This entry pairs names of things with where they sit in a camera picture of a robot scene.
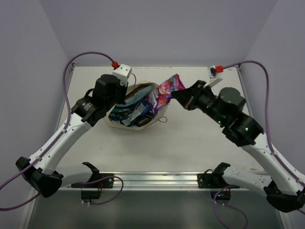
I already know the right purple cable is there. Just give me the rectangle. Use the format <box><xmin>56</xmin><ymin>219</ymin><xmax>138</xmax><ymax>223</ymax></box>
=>
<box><xmin>213</xmin><ymin>61</ymin><xmax>305</xmax><ymax>229</ymax></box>

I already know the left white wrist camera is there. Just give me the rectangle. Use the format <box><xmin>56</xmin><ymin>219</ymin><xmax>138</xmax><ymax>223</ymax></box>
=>
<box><xmin>112</xmin><ymin>64</ymin><xmax>132</xmax><ymax>87</ymax></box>

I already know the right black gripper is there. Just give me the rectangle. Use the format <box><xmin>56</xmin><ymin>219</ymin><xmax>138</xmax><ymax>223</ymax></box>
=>
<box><xmin>171</xmin><ymin>80</ymin><xmax>227</xmax><ymax>127</ymax></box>

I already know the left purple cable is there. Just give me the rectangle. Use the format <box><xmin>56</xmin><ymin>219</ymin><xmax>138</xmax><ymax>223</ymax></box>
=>
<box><xmin>0</xmin><ymin>51</ymin><xmax>124</xmax><ymax>212</ymax></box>

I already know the beige paper bag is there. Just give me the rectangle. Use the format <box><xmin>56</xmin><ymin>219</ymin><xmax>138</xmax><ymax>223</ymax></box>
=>
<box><xmin>103</xmin><ymin>73</ymin><xmax>168</xmax><ymax>131</ymax></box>

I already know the purple pink candy bag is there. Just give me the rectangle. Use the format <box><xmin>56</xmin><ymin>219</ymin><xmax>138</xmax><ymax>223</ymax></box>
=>
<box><xmin>148</xmin><ymin>74</ymin><xmax>186</xmax><ymax>117</ymax></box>

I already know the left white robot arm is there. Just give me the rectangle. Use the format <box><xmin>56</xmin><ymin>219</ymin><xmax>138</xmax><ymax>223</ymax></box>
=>
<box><xmin>16</xmin><ymin>73</ymin><xmax>130</xmax><ymax>198</ymax></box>

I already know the green snack packet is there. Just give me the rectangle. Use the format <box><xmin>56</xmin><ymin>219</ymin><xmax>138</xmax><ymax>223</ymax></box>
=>
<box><xmin>108</xmin><ymin>106</ymin><xmax>131</xmax><ymax>122</ymax></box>

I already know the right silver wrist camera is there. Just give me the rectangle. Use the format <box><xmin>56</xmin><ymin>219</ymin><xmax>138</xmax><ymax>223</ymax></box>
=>
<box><xmin>204</xmin><ymin>65</ymin><xmax>224</xmax><ymax>88</ymax></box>

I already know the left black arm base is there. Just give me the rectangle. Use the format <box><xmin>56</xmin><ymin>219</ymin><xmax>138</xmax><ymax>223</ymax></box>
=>
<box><xmin>71</xmin><ymin>173</ymin><xmax>114</xmax><ymax>203</ymax></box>

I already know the purple cable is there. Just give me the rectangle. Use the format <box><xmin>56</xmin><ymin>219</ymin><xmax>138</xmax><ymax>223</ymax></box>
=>
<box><xmin>213</xmin><ymin>61</ymin><xmax>305</xmax><ymax>229</ymax></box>
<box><xmin>0</xmin><ymin>51</ymin><xmax>124</xmax><ymax>212</ymax></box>

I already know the aluminium mounting rail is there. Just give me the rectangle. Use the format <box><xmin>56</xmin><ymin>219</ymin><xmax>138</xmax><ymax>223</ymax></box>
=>
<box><xmin>30</xmin><ymin>171</ymin><xmax>251</xmax><ymax>191</ymax></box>

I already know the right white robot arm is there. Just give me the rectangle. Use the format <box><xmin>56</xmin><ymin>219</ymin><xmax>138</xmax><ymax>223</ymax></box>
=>
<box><xmin>171</xmin><ymin>81</ymin><xmax>305</xmax><ymax>213</ymax></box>

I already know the light blue snack bag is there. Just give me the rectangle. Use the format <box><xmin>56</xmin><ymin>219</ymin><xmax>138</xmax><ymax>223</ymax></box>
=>
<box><xmin>124</xmin><ymin>86</ymin><xmax>152</xmax><ymax>107</ymax></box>

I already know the brown kettle chips bag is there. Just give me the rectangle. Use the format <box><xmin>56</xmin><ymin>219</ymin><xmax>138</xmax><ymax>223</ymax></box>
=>
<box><xmin>135</xmin><ymin>113</ymin><xmax>153</xmax><ymax>127</ymax></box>

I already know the blue snack packet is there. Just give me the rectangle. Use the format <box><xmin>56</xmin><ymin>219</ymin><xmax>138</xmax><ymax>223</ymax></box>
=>
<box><xmin>119</xmin><ymin>98</ymin><xmax>151</xmax><ymax>127</ymax></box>

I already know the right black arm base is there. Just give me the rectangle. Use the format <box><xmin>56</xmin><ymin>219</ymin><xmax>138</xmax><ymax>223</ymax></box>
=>
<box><xmin>197</xmin><ymin>169</ymin><xmax>240</xmax><ymax>205</ymax></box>

